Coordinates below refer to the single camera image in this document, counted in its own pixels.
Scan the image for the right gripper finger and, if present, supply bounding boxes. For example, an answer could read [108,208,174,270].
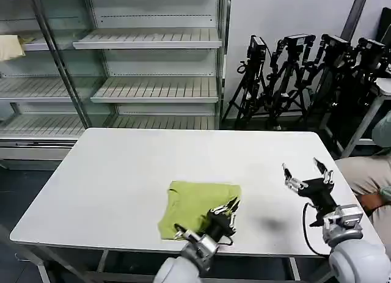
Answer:
[281,163,307,193]
[312,157,335,185]

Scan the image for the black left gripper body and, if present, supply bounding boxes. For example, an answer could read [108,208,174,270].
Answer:
[202,211,238,243]

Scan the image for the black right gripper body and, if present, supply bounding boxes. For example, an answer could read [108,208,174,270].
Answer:
[297,177,337,213]

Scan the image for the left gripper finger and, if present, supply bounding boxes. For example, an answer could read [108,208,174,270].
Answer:
[209,196,239,216]
[229,199,242,235]

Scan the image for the green shirt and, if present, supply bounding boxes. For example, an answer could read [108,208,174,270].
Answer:
[157,180,243,241]

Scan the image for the person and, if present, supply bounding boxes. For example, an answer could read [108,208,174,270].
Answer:
[334,109,391,244]

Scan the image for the grey small side table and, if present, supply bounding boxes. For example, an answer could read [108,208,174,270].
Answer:
[338,77,391,158]

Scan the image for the grey open shelving unit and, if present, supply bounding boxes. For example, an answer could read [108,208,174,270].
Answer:
[72,0,228,131]

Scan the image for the dark monitor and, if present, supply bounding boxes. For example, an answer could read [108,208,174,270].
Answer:
[378,7,391,47]

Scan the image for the grey slanted metal beam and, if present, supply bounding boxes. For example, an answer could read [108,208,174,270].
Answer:
[340,0,373,37]

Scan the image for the glass-fronted shelf cabinet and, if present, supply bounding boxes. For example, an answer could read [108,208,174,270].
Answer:
[0,0,93,171]

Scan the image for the beige folded cloth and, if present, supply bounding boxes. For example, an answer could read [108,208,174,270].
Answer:
[0,34,26,62]

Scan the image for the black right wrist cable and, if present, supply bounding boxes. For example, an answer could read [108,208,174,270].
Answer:
[302,202,331,257]

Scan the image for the black tripod with wide camera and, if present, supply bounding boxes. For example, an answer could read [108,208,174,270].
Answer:
[264,34,317,131]
[305,34,357,140]
[345,37,389,143]

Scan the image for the black tripod with box camera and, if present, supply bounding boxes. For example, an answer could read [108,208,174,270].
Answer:
[221,35,271,125]

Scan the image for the grey metal table frame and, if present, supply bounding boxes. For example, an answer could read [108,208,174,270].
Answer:
[9,242,334,283]

